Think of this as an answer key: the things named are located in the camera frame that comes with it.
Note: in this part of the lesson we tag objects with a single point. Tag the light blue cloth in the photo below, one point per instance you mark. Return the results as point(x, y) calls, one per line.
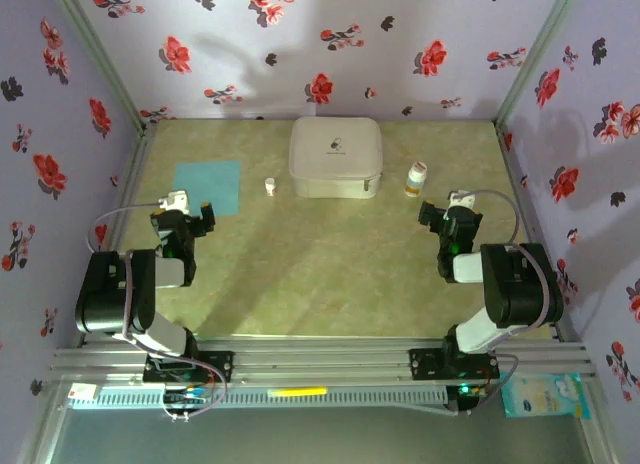
point(210, 179)

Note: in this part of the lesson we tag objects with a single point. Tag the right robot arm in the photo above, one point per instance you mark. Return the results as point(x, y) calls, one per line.
point(520, 284)

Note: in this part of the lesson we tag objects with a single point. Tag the white capped amber pill bottle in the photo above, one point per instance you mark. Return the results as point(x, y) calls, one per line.
point(415, 179)

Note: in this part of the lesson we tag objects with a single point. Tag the small white pill bottle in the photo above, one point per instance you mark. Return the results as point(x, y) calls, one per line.
point(270, 186)

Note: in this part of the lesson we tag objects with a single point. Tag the white zippered medicine case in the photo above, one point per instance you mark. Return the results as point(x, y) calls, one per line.
point(335, 154)

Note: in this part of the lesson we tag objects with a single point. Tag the small white box red label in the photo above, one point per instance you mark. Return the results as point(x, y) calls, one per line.
point(82, 391)

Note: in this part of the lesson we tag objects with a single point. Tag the blue wet wipes pack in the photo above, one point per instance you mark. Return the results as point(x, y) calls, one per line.
point(545, 396)

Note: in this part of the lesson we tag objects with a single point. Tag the yellow label strip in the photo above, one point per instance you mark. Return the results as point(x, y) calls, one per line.
point(297, 392)

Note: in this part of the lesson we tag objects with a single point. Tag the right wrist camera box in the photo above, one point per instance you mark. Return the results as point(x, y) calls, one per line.
point(461, 200)

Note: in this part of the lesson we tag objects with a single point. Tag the aluminium side rail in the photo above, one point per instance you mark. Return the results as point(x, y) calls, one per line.
point(132, 174)
point(512, 174)

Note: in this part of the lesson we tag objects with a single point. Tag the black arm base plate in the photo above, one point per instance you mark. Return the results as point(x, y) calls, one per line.
point(422, 364)
point(220, 366)

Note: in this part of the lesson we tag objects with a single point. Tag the aluminium corner post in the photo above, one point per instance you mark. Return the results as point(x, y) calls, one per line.
point(538, 54)
point(100, 54)

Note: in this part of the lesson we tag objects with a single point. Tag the aluminium front rail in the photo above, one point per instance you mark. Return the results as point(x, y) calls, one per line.
point(320, 359)

